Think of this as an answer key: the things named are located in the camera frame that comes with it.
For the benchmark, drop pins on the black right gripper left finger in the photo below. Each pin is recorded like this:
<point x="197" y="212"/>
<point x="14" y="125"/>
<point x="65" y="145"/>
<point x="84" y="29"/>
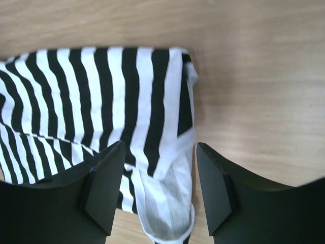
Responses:
<point x="75" y="206"/>

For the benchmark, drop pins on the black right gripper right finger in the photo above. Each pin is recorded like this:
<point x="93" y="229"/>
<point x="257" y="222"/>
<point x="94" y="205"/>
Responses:
<point x="243" y="207"/>

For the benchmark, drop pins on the black white striped tank top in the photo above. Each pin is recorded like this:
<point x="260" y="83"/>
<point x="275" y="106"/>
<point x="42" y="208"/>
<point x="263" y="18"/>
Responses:
<point x="60" y="107"/>

